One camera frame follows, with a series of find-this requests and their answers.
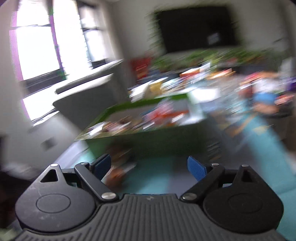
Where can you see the green white cardboard box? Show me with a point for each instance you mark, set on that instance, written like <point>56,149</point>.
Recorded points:
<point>167,126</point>

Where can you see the black wall television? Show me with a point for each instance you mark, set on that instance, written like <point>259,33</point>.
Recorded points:
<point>196,27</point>

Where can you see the yellow canister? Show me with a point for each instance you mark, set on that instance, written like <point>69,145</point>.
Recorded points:
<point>154,89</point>

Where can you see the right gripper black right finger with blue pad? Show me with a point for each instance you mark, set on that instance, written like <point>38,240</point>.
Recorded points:
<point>209,178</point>

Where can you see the grey armchair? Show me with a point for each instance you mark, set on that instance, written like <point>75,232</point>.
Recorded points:
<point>82,100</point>

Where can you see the red flower decoration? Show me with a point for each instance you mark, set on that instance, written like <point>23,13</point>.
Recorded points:
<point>140,67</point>

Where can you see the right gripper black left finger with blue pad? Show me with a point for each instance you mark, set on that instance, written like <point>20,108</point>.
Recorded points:
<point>88,176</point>

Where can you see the white blue carton box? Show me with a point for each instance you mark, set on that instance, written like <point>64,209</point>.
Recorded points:
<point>264,96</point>

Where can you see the black framed window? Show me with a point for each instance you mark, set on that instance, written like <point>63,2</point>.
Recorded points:
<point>54,43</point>

